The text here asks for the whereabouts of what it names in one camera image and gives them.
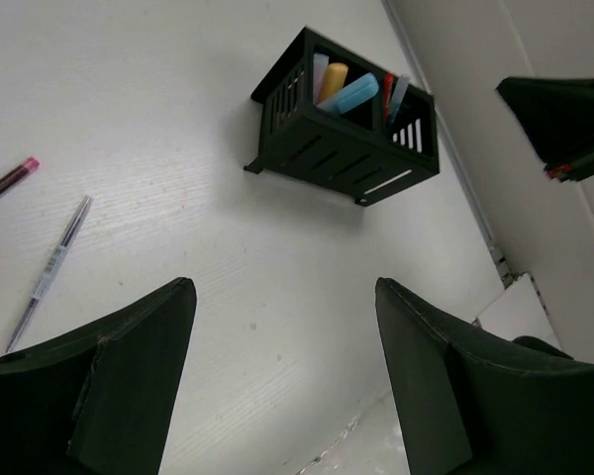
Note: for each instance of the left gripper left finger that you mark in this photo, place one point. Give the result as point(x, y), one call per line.
point(98, 399)

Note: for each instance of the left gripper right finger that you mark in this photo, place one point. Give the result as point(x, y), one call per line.
point(470, 402)

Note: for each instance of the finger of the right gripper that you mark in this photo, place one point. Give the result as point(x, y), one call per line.
point(557, 116)

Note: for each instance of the blue pen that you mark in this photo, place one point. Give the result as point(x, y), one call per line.
point(395, 100)

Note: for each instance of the red gel pen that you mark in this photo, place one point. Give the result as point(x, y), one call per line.
point(386, 93)

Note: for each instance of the clear dark-ink pen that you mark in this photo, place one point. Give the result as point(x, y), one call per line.
point(53, 265)

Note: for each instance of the orange yellow eraser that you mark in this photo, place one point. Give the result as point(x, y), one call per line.
point(328, 77)

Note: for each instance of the black two-compartment organizer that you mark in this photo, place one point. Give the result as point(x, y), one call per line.
point(354, 153)

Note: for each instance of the maroon pen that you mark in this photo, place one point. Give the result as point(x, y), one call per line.
point(18, 174)

